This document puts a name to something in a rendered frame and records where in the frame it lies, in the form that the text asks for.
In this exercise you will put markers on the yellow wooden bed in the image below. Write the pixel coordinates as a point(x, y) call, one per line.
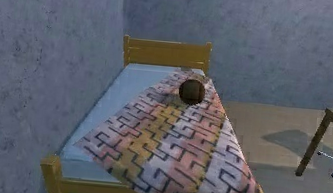
point(114, 93)

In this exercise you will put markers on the dark brown basketball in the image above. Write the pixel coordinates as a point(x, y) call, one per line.
point(191, 92)

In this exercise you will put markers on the brown wooden table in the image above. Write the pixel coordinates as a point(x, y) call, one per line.
point(318, 138)

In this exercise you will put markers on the patterned pink yellow blanket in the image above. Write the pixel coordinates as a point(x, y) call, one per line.
point(177, 145)

